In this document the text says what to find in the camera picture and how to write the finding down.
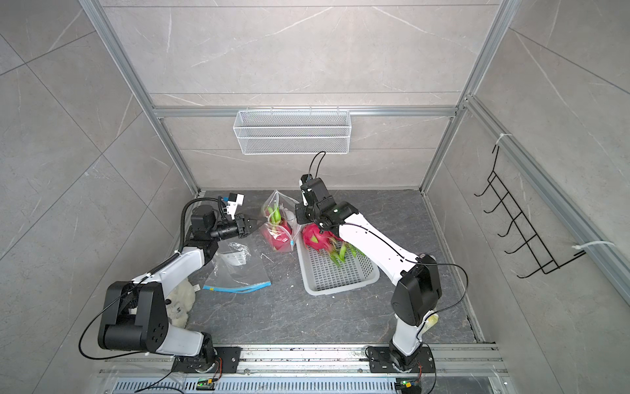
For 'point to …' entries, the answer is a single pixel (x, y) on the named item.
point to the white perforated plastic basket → (322, 276)
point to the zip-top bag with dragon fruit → (286, 205)
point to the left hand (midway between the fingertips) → (267, 218)
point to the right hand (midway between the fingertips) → (302, 207)
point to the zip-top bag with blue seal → (239, 266)
